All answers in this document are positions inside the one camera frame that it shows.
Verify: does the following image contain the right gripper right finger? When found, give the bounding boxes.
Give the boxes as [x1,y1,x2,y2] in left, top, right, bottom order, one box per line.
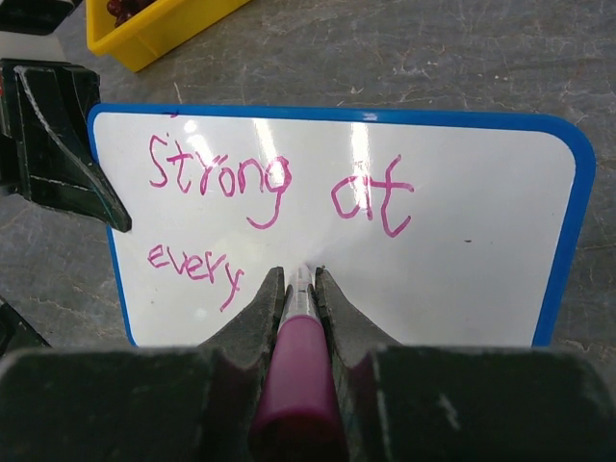
[316,269,615,461]

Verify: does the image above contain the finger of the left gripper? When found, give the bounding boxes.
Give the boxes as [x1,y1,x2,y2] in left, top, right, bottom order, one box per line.
[13,79,132,232]
[13,64,100,164]

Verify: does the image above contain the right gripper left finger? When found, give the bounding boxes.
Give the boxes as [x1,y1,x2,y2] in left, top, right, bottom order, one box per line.
[1,268,285,461]

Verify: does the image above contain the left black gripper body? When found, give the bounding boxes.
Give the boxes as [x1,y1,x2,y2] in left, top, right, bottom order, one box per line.
[1,58,21,196]

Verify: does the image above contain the pink marker cap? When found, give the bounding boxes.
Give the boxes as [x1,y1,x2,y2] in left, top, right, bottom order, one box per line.
[248,315,348,461]

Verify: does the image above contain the white marker pen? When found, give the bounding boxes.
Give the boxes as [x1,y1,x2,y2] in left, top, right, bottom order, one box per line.
[279,264,320,326]

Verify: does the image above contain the blue framed whiteboard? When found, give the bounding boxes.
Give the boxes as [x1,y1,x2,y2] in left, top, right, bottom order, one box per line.
[89,104,596,347]

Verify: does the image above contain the yellow plastic tray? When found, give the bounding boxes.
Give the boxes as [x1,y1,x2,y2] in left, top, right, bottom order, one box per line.
[85,0,245,72]

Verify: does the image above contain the purple grape bunch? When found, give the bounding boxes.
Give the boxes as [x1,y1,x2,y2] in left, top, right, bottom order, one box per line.
[106,0,154,27]

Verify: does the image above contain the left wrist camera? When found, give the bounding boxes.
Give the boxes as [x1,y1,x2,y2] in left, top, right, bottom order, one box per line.
[0,31,66,62]

